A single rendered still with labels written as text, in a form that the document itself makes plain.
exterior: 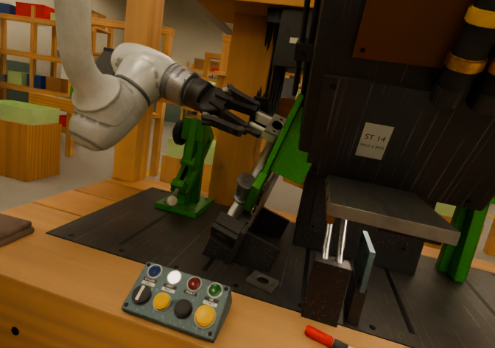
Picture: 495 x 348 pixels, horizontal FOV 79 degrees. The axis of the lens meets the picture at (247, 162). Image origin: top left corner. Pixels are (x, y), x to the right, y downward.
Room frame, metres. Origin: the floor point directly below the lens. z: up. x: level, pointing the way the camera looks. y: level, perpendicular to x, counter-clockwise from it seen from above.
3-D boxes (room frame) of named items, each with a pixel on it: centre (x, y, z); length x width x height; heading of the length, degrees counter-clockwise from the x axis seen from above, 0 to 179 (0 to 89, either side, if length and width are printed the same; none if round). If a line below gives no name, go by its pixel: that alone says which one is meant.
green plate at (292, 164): (0.63, -0.09, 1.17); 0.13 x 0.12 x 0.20; 78
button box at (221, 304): (0.43, 0.07, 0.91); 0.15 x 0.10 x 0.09; 78
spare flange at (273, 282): (0.54, -0.07, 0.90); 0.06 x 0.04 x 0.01; 63
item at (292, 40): (0.90, -0.12, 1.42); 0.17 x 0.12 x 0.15; 78
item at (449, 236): (0.56, -0.24, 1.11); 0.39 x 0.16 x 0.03; 168
